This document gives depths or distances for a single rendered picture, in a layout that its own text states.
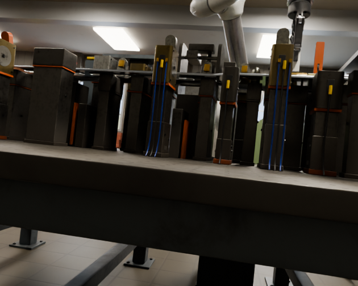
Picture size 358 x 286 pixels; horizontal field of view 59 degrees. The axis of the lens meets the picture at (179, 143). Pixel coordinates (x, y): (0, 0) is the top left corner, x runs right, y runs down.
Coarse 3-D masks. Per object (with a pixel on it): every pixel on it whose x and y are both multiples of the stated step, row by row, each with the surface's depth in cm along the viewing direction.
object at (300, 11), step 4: (292, 4) 107; (296, 4) 106; (300, 4) 105; (304, 4) 105; (308, 4) 105; (288, 8) 109; (292, 8) 107; (296, 8) 106; (300, 8) 105; (304, 8) 105; (308, 8) 105; (288, 12) 108; (292, 12) 107; (296, 12) 106; (300, 12) 105; (304, 12) 106; (308, 12) 106; (288, 16) 110; (292, 16) 110; (296, 16) 105; (308, 16) 108
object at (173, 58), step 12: (156, 48) 97; (168, 48) 96; (156, 60) 96; (168, 60) 96; (156, 72) 96; (168, 72) 96; (156, 84) 97; (168, 84) 96; (156, 96) 97; (168, 96) 99; (156, 108) 97; (168, 108) 100; (156, 120) 95; (168, 120) 101; (156, 132) 96; (168, 132) 101; (156, 144) 96; (168, 144) 102; (156, 156) 95; (168, 156) 103
